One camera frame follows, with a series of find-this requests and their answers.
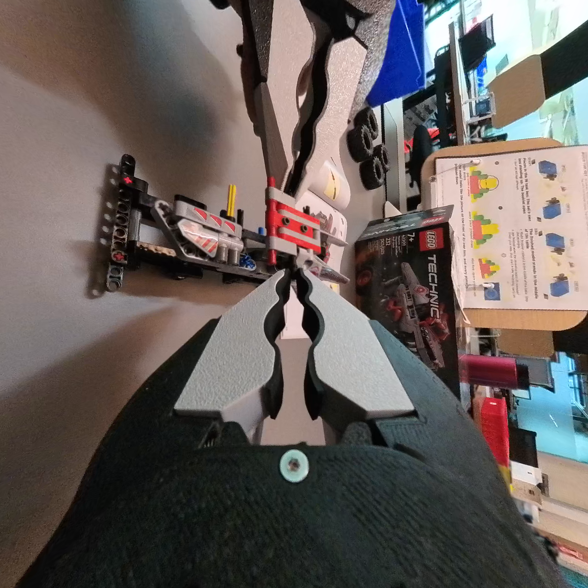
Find red grey brick truck model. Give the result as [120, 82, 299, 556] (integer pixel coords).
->
[89, 154, 350, 295]

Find blue storage bin white label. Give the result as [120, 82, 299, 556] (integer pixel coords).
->
[365, 0, 425, 108]

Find open building instruction booklet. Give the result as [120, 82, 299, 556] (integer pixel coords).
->
[280, 158, 352, 341]

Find grey desk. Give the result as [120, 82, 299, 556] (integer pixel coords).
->
[0, 0, 405, 455]

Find wooden sign board with paper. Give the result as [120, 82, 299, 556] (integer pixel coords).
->
[420, 138, 588, 331]

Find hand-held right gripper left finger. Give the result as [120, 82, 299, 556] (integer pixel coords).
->
[174, 269, 292, 444]

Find black toy set box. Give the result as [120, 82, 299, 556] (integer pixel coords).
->
[354, 204, 462, 396]

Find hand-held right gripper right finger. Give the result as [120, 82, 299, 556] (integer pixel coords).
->
[295, 269, 417, 437]

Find red plastic crate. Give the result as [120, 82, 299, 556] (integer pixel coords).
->
[472, 397, 511, 474]

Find dark red bottle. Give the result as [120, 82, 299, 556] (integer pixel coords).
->
[459, 354, 530, 390]

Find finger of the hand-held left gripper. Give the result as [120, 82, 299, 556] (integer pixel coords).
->
[253, 0, 319, 180]
[286, 37, 369, 196]

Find wooden board black band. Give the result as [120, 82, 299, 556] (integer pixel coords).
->
[486, 21, 588, 130]

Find black chair with orange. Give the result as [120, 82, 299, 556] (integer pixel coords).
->
[404, 124, 433, 184]

